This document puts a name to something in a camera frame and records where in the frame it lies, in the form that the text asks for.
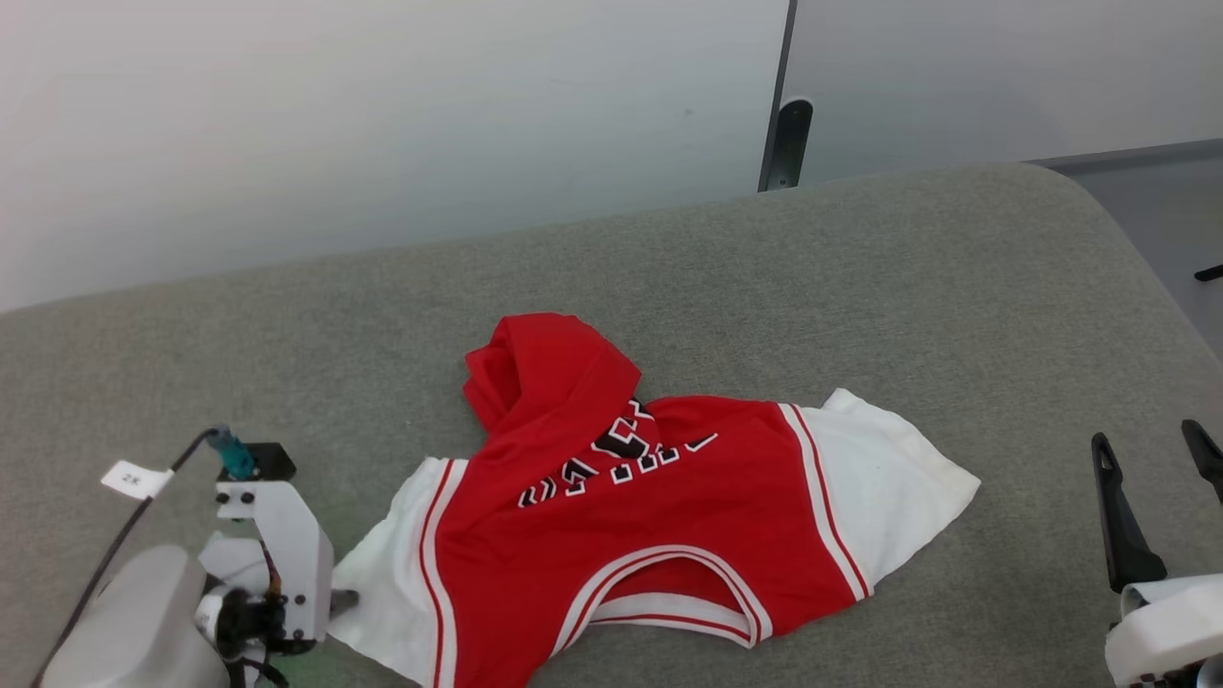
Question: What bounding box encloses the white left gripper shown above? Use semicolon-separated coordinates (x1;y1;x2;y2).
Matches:
195;480;361;661

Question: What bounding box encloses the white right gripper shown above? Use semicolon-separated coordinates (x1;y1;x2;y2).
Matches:
1091;419;1223;688

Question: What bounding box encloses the red and white jersey shirt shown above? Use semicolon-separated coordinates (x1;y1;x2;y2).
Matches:
328;312;983;688

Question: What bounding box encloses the grey skirting board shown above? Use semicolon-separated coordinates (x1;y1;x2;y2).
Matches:
1030;138;1223;175

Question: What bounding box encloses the grey door panel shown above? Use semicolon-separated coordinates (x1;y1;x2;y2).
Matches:
764;0;1223;188

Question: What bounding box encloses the teal cable connector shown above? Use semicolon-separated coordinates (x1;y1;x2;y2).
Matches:
207;426;260;483

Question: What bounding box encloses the white cable label tag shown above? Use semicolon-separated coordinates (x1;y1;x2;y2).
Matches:
100;460;176;501

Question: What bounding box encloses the black cable with label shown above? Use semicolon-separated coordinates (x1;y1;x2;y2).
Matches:
33;426;225;687

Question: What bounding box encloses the black door handle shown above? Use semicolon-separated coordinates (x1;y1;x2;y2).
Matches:
768;97;815;191

